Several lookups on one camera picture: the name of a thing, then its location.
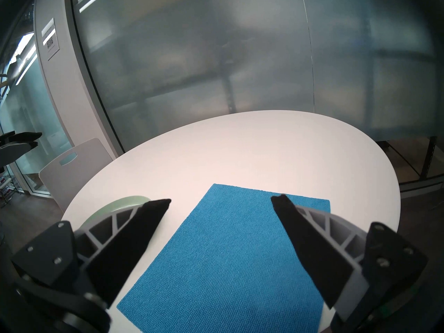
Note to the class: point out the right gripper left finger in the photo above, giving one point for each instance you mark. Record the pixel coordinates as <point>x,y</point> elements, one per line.
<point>128,238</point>

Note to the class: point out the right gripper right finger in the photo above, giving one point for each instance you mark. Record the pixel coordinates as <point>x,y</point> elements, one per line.
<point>312,245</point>

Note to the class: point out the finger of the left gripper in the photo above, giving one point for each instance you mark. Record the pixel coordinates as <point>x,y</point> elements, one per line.
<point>20,137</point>
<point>14,152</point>

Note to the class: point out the blue microfibre napkin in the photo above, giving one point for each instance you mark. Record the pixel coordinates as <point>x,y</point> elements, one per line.
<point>229,259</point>

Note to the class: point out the pale green plate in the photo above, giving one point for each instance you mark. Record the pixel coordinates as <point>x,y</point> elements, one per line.
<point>114,205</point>

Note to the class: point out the white chair with metal legs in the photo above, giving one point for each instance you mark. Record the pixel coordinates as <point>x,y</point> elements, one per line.
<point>83,169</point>

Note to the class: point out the white QR code sign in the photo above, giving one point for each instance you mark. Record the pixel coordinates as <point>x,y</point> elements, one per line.
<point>51,39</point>

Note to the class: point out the metal shelving rack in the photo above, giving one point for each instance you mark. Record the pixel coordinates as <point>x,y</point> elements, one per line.
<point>428,159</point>

